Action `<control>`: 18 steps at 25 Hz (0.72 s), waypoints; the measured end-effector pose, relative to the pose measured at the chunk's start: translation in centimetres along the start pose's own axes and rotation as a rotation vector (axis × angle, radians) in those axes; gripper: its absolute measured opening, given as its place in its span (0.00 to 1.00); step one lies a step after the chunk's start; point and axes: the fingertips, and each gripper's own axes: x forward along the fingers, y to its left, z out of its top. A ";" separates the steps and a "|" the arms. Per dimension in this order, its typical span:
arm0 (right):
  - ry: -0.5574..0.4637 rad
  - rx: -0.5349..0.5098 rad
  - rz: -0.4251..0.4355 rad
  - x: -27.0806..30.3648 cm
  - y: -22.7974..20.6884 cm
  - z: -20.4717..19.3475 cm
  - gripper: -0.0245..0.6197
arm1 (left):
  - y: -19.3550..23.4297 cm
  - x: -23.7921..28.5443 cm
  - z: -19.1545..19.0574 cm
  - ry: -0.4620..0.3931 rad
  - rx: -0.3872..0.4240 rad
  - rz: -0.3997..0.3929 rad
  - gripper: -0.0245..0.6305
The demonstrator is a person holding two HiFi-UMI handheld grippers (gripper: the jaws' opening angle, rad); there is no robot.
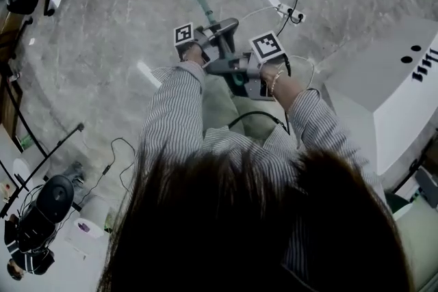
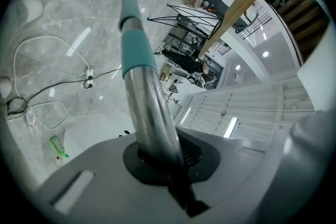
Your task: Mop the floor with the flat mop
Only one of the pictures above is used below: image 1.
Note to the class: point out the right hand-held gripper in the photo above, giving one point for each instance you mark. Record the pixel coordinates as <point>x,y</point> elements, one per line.
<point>267,47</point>

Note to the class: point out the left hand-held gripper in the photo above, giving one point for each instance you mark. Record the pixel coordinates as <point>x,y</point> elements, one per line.
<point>184,33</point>

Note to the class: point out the person's left forearm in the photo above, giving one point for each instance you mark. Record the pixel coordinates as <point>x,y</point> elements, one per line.
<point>171,106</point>

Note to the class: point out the person's right forearm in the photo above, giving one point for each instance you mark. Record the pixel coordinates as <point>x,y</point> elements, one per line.
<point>308,113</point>

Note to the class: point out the person's left leg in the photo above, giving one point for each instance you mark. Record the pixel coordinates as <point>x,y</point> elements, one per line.
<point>219,102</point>

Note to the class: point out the person's leg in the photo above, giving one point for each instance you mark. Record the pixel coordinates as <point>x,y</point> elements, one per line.
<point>260,126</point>
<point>219,102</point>

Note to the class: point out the white power strip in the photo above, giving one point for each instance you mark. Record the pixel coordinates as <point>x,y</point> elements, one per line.
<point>291,13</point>

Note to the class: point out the person's right leg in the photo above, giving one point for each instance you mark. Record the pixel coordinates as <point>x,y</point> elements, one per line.
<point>260,126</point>

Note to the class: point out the person's striped shirt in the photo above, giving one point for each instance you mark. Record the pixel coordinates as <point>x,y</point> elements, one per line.
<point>246,147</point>

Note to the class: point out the large white box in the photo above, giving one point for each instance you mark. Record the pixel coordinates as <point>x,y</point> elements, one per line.
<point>376,78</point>

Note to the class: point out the black hairpin table leg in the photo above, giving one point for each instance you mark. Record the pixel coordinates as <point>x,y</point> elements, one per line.
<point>80,126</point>

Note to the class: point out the green bottle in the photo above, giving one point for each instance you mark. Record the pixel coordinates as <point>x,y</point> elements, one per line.
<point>26,143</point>

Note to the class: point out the white box with purple print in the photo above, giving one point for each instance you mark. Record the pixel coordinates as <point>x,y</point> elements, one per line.
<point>83,227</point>

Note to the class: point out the brown wooden cabinet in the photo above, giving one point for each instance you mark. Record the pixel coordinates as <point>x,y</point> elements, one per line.
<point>8,106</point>

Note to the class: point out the dark green bin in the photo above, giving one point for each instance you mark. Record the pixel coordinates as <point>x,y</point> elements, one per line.
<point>397,203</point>

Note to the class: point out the white round container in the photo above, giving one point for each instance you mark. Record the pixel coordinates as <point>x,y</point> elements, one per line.
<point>24,169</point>

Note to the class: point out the grey box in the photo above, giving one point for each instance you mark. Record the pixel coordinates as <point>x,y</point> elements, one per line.
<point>429,186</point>

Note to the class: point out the small red white gadget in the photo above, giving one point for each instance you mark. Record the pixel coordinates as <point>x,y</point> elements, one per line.
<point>5,191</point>

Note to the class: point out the white table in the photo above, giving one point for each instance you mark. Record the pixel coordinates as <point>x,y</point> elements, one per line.
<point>68,266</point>

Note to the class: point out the pale green table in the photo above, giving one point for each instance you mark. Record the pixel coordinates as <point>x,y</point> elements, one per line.
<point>417,249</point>

